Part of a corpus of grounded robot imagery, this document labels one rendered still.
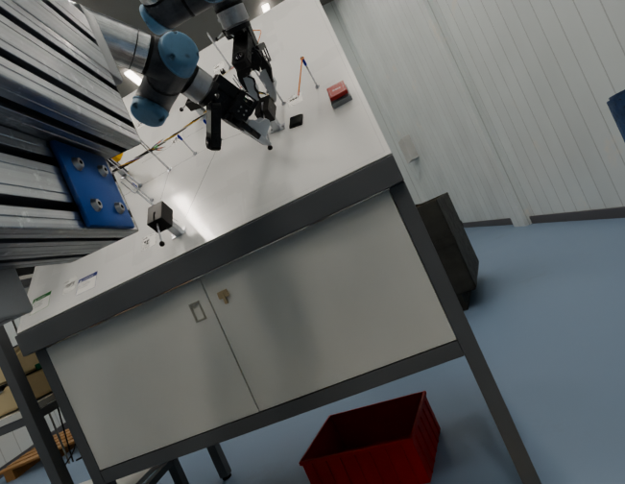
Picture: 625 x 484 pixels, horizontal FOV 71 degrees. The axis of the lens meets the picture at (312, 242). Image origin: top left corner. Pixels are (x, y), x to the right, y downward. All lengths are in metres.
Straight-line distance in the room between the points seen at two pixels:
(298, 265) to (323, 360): 0.25
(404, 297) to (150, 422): 0.80
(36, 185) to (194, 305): 0.87
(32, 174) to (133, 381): 1.04
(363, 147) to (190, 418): 0.87
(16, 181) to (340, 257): 0.82
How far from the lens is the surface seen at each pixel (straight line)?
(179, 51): 0.90
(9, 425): 1.66
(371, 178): 1.04
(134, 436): 1.47
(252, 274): 1.15
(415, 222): 1.07
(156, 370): 1.35
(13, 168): 0.41
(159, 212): 1.18
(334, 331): 1.13
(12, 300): 0.48
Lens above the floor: 0.75
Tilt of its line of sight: level
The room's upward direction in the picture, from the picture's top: 24 degrees counter-clockwise
